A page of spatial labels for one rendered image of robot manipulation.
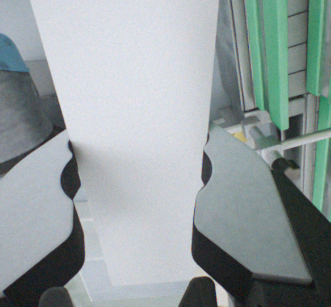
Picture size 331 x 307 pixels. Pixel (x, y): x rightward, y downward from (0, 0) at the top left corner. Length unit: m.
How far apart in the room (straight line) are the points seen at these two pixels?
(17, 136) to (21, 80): 0.06
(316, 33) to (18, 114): 0.36
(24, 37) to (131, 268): 0.42
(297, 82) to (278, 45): 0.14
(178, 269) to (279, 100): 0.20
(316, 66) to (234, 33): 0.11
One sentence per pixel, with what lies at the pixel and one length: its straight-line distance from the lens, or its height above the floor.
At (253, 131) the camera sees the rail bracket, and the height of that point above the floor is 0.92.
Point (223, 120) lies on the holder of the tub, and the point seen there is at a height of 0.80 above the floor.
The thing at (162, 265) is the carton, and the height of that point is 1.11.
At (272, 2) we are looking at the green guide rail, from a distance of 0.27.
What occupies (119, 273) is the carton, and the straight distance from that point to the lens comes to 0.19.
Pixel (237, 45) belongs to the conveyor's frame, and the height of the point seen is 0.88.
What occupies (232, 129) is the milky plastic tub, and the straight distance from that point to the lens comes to 0.43.
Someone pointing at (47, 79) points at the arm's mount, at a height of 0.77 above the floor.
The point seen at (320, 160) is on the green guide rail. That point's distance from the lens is 0.47.
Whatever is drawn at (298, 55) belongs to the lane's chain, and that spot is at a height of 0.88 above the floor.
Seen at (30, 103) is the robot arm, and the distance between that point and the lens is 0.31.
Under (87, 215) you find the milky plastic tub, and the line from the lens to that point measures 0.61.
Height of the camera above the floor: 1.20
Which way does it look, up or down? 58 degrees down
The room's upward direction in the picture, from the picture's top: 174 degrees clockwise
